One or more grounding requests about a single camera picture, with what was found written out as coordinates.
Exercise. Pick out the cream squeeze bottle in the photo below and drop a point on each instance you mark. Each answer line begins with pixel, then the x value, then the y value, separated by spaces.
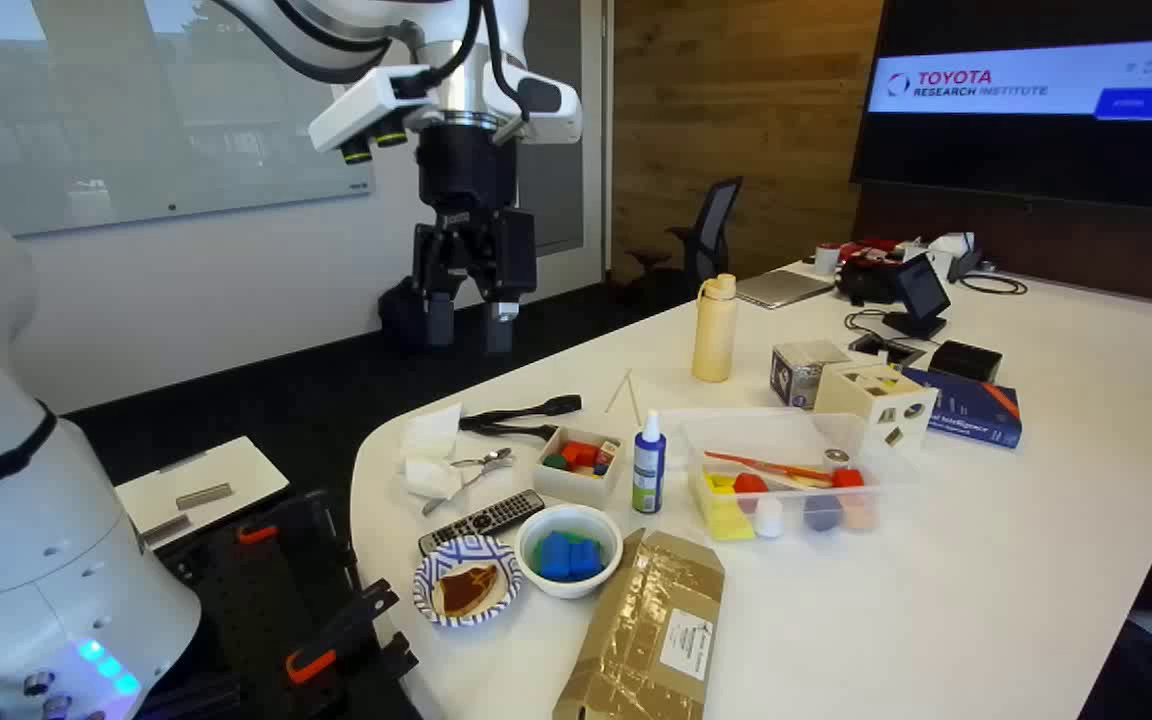
pixel 715 332

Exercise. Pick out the orange toy ball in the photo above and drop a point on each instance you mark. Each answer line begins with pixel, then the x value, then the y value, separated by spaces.
pixel 862 512

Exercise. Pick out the wall television screen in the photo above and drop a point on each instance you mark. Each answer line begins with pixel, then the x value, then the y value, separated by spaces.
pixel 1028 95

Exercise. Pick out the metal spoon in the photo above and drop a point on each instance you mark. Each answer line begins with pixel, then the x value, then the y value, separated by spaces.
pixel 485 458

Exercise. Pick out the blue patterned plate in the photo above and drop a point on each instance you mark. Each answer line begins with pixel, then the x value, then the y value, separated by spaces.
pixel 427 592

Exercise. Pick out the small white toy bottle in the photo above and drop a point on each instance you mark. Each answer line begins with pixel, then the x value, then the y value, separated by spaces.
pixel 771 520

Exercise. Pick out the yellow toy block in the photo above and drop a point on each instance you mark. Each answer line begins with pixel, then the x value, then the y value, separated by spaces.
pixel 720 512

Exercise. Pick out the orange toy stick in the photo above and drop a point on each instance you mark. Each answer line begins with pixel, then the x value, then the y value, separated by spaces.
pixel 762 464

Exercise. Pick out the blue toy blocks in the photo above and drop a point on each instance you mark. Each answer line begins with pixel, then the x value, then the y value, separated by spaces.
pixel 570 553

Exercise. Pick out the small black box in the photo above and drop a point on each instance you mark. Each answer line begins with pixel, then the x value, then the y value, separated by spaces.
pixel 967 360

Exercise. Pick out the wall whiteboard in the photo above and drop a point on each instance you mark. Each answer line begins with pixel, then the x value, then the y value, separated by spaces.
pixel 137 121

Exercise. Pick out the blue and white glue bottle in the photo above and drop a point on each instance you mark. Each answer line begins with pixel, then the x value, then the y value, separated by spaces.
pixel 650 475

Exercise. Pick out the white device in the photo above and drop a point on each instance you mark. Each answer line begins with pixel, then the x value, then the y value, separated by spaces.
pixel 954 254

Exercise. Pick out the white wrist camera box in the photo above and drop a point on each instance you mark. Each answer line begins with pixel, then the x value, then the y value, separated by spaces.
pixel 368 107

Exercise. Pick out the black tongs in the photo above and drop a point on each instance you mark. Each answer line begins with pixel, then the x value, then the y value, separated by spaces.
pixel 522 412

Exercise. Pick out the white napkin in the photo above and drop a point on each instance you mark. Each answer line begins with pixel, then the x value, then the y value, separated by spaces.
pixel 431 463

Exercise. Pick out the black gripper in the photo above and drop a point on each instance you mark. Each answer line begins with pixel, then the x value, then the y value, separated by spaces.
pixel 470 173

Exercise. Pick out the red toy ball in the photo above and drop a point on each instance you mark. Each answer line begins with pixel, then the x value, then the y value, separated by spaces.
pixel 750 483
pixel 845 479

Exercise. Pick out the white door glass panel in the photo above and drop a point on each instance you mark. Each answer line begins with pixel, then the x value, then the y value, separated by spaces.
pixel 560 184

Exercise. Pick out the small grey cube box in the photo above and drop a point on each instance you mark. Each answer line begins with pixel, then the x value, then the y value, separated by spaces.
pixel 803 378

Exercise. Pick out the wooden box of coloured blocks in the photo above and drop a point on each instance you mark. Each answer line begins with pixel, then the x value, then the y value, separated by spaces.
pixel 576 463

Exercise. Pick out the black remote control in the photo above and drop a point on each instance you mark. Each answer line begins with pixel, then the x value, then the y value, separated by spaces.
pixel 482 520

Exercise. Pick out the black bag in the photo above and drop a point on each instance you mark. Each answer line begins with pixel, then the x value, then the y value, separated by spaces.
pixel 868 281

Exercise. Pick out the white cup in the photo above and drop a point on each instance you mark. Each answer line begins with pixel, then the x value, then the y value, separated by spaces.
pixel 826 257

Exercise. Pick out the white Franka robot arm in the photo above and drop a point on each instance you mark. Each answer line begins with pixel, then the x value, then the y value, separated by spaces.
pixel 17 535

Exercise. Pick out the flat blue box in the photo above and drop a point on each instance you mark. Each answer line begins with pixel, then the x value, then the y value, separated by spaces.
pixel 971 410

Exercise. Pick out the clear plastic toy container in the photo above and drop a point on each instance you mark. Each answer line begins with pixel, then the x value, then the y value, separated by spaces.
pixel 803 512

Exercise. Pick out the brown taped cardboard box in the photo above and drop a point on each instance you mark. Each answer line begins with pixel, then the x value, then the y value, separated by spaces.
pixel 629 623

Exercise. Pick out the grey laptop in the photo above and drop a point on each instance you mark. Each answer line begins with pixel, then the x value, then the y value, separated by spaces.
pixel 785 291

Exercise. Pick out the white flat board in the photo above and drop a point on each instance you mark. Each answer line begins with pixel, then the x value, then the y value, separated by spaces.
pixel 203 475

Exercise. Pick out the brown toy food slice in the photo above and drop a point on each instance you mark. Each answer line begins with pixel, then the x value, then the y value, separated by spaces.
pixel 470 588

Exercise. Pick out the grey metal bar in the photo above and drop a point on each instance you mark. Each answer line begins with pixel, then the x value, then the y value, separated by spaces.
pixel 164 528
pixel 203 496

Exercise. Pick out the blue toy ball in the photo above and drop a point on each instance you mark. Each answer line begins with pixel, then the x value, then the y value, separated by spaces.
pixel 823 512

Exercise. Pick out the black mesh office chair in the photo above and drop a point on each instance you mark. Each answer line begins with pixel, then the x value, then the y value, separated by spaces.
pixel 715 224

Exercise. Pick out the white bowl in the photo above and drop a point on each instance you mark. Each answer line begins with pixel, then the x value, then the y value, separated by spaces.
pixel 601 520

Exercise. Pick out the black tablet on stand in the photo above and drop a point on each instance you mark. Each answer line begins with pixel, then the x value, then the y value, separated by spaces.
pixel 923 291

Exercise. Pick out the red object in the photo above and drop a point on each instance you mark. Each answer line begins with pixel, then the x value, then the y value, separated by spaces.
pixel 865 250

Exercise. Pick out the wooden chopstick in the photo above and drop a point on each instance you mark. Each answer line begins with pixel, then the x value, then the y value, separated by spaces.
pixel 629 395
pixel 613 401

